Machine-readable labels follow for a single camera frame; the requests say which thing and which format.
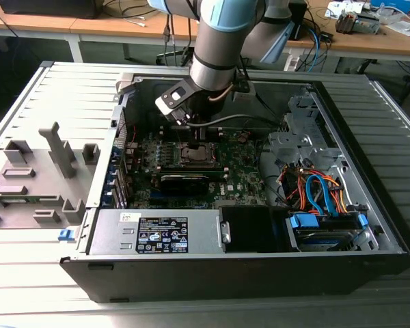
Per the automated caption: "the black camera cable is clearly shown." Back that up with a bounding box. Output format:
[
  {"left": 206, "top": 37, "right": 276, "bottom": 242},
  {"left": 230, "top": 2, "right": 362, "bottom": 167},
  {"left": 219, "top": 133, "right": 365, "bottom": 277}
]
[{"left": 187, "top": 113, "right": 284, "bottom": 131}]

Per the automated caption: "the white paper sheet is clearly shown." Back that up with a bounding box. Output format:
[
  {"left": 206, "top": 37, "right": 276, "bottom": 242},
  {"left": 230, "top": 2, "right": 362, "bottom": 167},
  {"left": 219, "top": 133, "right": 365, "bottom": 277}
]
[{"left": 326, "top": 1, "right": 365, "bottom": 18}]

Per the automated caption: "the CPU socket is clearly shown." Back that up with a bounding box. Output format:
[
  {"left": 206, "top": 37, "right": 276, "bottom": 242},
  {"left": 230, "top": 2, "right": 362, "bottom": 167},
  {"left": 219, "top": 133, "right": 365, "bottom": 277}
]
[{"left": 178, "top": 140, "right": 221, "bottom": 168}]

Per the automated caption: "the grey parts rack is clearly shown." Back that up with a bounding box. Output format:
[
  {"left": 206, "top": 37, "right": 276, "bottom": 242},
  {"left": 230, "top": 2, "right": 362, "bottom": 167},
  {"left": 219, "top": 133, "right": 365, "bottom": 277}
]
[{"left": 0, "top": 121, "right": 102, "bottom": 230}]

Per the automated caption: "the blue wire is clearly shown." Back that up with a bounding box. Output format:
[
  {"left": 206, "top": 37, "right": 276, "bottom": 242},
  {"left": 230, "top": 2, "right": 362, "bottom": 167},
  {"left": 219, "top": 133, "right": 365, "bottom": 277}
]
[{"left": 305, "top": 174, "right": 339, "bottom": 218}]

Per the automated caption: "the grey metal drive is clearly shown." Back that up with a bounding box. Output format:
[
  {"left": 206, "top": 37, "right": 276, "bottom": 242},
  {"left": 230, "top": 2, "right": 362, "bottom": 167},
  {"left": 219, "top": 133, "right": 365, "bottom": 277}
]
[{"left": 357, "top": 12, "right": 382, "bottom": 33}]

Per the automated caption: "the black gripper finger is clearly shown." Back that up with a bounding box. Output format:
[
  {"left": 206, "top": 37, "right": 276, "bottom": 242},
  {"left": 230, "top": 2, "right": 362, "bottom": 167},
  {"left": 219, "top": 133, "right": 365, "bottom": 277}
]
[{"left": 188, "top": 124, "right": 210, "bottom": 151}]

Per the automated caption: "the black flat device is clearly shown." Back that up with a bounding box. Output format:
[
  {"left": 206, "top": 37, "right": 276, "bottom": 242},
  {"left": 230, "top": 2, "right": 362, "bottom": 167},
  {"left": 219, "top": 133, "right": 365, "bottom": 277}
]
[{"left": 0, "top": 0, "right": 102, "bottom": 20}]

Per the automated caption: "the black upright box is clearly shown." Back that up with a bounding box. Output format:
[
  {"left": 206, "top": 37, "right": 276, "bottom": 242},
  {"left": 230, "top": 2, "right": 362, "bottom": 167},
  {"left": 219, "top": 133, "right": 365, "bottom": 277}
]
[{"left": 288, "top": 0, "right": 309, "bottom": 41}]

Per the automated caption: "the red orange wire bundle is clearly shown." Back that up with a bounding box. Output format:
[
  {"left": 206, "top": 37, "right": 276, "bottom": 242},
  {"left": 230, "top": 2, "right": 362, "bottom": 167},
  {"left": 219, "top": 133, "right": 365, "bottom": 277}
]
[{"left": 279, "top": 163, "right": 315, "bottom": 210}]

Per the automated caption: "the green motherboard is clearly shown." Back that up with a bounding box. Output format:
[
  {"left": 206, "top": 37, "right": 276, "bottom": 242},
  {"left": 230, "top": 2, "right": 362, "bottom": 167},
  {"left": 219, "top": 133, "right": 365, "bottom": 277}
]
[{"left": 124, "top": 128, "right": 271, "bottom": 210}]

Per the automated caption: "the CPU cooler with fan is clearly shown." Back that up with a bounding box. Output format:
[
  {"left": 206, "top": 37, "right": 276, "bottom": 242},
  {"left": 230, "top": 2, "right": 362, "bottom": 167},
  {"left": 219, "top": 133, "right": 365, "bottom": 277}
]
[{"left": 334, "top": 10, "right": 361, "bottom": 35}]

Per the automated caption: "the blue cardboard box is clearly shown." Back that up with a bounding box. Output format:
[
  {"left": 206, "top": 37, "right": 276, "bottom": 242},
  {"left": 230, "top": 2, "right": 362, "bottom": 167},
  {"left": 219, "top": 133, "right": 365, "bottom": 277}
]
[{"left": 370, "top": 0, "right": 410, "bottom": 13}]

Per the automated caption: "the black graphics card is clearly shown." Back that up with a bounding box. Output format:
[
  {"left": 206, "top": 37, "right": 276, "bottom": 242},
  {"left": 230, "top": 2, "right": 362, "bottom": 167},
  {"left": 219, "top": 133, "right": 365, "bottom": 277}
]
[{"left": 159, "top": 173, "right": 211, "bottom": 198}]

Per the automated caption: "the grey power supply unit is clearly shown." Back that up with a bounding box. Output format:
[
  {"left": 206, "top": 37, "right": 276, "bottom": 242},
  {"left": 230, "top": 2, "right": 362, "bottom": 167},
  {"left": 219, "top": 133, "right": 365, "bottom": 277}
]
[{"left": 87, "top": 208, "right": 232, "bottom": 256}]

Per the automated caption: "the hard disk in blue carrier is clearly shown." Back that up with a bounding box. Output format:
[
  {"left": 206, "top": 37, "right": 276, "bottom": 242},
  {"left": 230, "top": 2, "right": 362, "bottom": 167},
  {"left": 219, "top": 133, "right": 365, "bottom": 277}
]
[{"left": 286, "top": 211, "right": 370, "bottom": 253}]

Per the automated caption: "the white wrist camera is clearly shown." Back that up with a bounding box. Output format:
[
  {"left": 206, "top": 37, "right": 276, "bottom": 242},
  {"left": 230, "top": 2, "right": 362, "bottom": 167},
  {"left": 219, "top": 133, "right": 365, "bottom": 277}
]
[{"left": 154, "top": 84, "right": 193, "bottom": 133}]

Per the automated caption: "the green RAM stick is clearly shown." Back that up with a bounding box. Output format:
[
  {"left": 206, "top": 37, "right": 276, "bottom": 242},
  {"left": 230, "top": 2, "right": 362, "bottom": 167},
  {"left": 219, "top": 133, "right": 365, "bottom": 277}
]
[
  {"left": 0, "top": 197, "right": 30, "bottom": 206},
  {"left": 160, "top": 163, "right": 225, "bottom": 174}
]

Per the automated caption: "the silver CPU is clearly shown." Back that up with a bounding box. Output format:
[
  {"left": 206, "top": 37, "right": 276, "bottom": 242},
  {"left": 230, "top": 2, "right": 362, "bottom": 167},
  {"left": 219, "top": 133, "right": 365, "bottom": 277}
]
[{"left": 191, "top": 146, "right": 215, "bottom": 164}]

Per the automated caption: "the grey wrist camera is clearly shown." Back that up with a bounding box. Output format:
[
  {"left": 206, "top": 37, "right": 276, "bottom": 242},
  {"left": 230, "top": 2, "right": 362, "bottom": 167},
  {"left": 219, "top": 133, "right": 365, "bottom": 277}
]
[{"left": 231, "top": 80, "right": 258, "bottom": 103}]

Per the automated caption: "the pale blue teach pendant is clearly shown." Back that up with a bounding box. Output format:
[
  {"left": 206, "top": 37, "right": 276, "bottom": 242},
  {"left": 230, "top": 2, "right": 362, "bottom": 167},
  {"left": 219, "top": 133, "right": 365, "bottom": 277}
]
[{"left": 259, "top": 23, "right": 293, "bottom": 64}]

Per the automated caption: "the clear plastic bag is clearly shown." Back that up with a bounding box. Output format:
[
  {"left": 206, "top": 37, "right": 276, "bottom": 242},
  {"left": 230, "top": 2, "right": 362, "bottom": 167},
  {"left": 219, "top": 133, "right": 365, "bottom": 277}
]
[{"left": 384, "top": 13, "right": 410, "bottom": 37}]

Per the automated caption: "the black PC case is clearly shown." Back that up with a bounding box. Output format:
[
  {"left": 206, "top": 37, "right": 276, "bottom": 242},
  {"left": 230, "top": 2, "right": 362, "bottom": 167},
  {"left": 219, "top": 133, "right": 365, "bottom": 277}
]
[{"left": 59, "top": 70, "right": 410, "bottom": 304}]

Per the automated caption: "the metal drive cage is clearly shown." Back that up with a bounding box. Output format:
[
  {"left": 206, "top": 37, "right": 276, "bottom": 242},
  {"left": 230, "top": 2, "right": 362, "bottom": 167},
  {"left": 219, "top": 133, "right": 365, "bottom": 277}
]
[{"left": 268, "top": 95, "right": 344, "bottom": 168}]

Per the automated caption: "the wooden desk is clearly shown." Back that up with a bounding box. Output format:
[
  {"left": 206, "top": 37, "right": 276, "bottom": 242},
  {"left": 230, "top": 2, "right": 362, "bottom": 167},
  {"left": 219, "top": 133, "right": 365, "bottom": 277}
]
[{"left": 0, "top": 0, "right": 410, "bottom": 64}]

